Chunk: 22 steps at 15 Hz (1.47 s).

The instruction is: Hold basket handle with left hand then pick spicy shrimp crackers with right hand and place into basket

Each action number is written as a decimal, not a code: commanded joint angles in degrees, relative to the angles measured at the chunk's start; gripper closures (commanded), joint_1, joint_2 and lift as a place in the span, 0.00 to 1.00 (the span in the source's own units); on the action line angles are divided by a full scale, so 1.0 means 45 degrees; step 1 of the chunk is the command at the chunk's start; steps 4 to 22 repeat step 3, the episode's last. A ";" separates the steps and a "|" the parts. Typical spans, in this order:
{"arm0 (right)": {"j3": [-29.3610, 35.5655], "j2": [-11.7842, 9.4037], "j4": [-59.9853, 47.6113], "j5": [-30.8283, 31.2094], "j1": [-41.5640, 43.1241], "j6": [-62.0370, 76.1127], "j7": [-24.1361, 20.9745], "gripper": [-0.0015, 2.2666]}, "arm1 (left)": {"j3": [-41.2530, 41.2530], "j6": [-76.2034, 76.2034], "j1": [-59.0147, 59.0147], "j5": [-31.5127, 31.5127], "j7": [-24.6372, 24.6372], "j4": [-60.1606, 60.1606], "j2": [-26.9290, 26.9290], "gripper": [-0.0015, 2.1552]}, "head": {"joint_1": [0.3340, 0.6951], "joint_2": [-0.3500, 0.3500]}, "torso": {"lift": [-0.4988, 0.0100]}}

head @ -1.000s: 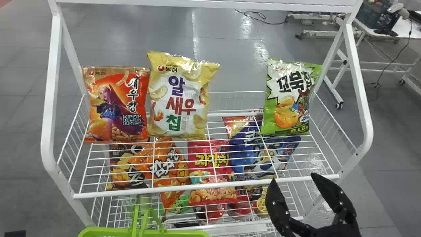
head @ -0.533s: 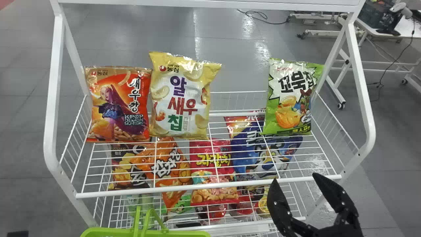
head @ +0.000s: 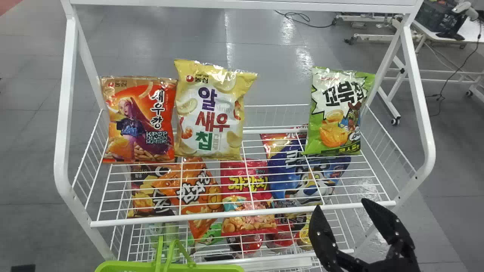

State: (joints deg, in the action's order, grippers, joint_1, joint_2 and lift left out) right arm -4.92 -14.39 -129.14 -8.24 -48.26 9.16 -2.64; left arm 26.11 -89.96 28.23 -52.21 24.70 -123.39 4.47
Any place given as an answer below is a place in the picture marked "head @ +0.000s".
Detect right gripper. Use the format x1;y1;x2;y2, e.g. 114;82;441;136
308;198;421;272

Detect green basket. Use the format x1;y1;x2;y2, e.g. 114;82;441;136
94;235;245;272

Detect blue snack packet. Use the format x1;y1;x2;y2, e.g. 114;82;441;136
260;132;352;209

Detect green snack packet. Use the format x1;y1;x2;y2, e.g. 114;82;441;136
303;66;376;156

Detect red yellow-lettered snack packet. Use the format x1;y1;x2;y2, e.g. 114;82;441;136
220;159;279;237

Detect orange snack packet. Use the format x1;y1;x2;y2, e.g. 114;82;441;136
153;158;224;243

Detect yellow snack packet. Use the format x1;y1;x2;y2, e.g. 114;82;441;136
174;59;258;161

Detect black snack packet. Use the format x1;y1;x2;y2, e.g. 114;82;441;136
127;164;182;219

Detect white side table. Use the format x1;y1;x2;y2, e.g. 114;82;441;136
378;14;484;126

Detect black cable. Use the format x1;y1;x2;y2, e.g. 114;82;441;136
427;19;484;117
275;10;338;29

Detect white wire rack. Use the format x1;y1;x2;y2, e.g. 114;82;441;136
53;0;436;272

